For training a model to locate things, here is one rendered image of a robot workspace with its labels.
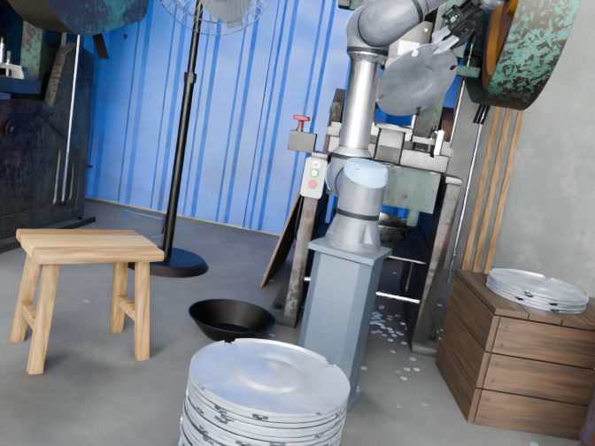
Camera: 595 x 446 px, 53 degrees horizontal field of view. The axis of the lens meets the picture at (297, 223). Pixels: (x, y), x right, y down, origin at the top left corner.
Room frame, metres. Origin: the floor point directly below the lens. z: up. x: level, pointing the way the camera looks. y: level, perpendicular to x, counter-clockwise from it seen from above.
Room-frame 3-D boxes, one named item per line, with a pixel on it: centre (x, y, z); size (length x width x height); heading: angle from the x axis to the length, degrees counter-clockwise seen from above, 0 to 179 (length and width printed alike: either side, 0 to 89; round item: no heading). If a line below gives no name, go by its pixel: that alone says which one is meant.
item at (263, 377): (1.00, 0.00, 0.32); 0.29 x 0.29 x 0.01
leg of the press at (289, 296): (2.54, -0.04, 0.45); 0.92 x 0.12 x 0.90; 175
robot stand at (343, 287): (1.58, -0.16, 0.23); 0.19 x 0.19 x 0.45; 68
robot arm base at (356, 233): (1.58, -0.16, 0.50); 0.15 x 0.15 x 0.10
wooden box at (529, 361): (1.78, -0.76, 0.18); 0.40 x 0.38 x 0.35; 2
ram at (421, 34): (2.33, -0.29, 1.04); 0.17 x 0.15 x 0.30; 175
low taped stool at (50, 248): (1.61, 0.56, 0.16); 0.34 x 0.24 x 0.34; 129
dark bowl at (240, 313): (1.92, 0.16, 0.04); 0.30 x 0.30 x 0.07
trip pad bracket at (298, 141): (2.17, 0.03, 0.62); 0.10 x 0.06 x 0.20; 85
